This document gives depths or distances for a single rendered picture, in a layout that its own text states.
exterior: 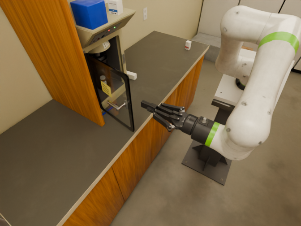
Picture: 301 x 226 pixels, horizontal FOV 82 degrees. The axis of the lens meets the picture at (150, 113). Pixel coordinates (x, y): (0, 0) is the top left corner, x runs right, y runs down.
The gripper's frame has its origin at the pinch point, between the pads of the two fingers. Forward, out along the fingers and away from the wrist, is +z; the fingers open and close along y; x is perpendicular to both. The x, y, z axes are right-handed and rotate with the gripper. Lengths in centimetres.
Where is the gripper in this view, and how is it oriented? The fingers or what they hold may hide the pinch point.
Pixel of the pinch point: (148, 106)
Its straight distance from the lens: 71.9
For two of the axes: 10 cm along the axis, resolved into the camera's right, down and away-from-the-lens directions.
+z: -8.5, -3.9, 3.7
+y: -5.3, 6.3, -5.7
